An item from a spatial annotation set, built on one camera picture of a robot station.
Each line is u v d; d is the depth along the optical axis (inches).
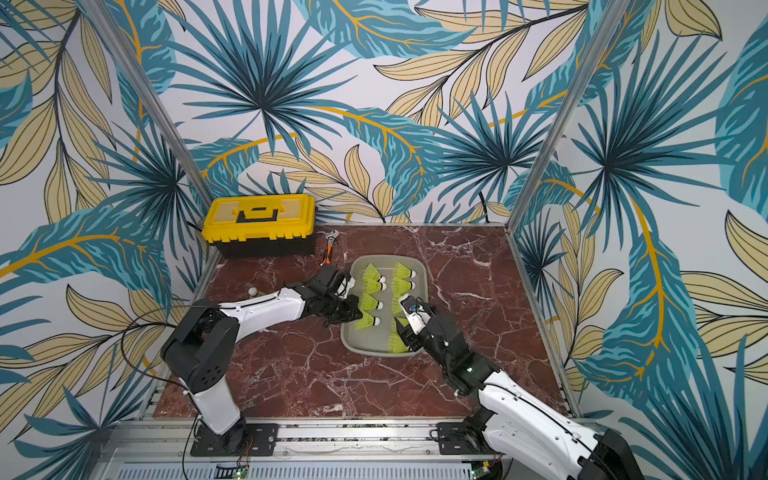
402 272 39.9
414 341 27.6
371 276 39.4
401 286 38.5
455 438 28.8
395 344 33.1
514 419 19.5
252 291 36.4
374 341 35.3
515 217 46.6
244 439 26.8
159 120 33.9
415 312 25.6
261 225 37.9
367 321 35.7
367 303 37.2
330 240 45.0
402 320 26.7
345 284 30.2
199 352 18.5
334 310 30.8
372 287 39.3
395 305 37.9
